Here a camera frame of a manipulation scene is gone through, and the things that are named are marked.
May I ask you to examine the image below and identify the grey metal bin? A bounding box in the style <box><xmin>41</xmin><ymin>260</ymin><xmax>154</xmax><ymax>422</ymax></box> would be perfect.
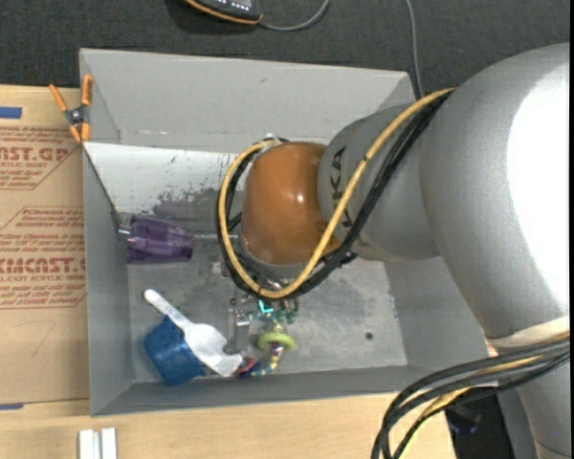
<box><xmin>77</xmin><ymin>47</ymin><xmax>501</xmax><ymax>418</ymax></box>

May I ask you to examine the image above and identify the blue plastic cup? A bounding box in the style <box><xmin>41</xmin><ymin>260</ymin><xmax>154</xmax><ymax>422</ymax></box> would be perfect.
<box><xmin>142</xmin><ymin>315</ymin><xmax>208</xmax><ymax>387</ymax></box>

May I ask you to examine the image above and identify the clear purple plastic cup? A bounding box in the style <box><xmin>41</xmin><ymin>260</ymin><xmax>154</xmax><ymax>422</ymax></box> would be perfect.
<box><xmin>118</xmin><ymin>211</ymin><xmax>195</xmax><ymax>265</ymax></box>

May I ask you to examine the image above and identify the white plastic scoop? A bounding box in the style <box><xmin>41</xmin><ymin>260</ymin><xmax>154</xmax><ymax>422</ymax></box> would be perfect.
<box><xmin>143</xmin><ymin>288</ymin><xmax>244</xmax><ymax>379</ymax></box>

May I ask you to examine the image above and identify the multicoloured ring toy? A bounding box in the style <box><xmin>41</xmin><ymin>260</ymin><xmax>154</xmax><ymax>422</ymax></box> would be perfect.
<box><xmin>236</xmin><ymin>344</ymin><xmax>288</xmax><ymax>379</ymax></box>

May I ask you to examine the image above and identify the brown cardboard board red print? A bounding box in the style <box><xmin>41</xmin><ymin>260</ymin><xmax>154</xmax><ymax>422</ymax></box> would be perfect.
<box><xmin>0</xmin><ymin>82</ymin><xmax>93</xmax><ymax>411</ymax></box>

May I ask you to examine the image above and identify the yellow-green ring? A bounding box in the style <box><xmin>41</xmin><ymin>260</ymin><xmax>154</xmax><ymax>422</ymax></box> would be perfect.
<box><xmin>255</xmin><ymin>331</ymin><xmax>297</xmax><ymax>353</ymax></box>

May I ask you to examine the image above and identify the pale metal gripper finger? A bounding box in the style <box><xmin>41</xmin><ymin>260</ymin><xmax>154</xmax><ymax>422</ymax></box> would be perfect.
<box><xmin>232</xmin><ymin>309</ymin><xmax>252</xmax><ymax>355</ymax></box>

